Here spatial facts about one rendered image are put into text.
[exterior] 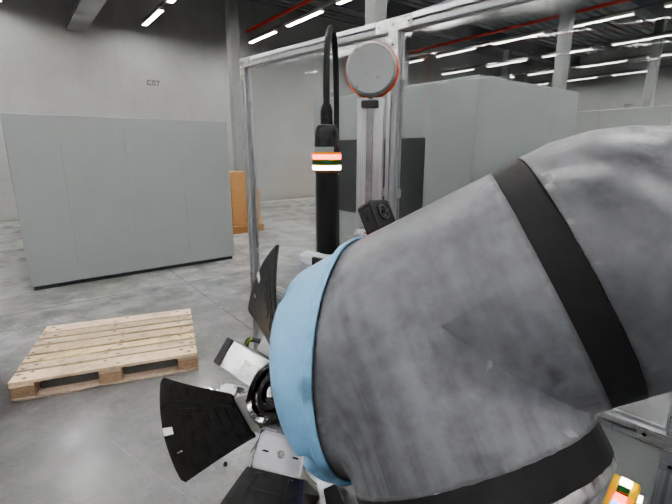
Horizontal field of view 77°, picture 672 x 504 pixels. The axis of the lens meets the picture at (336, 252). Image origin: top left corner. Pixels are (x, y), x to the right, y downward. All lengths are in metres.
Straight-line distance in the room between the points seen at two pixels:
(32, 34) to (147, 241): 7.68
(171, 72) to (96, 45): 1.84
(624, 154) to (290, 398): 0.16
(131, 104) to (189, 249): 7.20
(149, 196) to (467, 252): 6.08
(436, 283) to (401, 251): 0.02
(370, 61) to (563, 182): 1.20
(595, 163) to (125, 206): 6.06
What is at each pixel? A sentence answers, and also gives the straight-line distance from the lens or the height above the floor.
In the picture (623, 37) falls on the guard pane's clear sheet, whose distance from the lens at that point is 1.22.
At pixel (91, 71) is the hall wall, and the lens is 12.96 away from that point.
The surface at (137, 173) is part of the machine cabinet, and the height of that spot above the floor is 1.35.
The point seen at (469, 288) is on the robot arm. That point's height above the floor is 1.60.
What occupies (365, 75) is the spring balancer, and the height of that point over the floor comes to 1.86.
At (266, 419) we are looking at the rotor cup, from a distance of 0.79.
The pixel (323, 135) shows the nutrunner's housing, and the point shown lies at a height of 1.67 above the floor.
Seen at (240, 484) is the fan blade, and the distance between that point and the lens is 0.84.
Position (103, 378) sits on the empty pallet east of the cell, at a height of 0.06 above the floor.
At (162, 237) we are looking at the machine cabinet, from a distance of 6.31.
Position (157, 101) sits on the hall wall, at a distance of 13.20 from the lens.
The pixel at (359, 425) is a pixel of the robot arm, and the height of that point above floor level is 1.54.
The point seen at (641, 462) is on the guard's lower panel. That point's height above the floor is 0.90.
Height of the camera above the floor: 1.65
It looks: 14 degrees down
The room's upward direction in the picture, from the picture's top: straight up
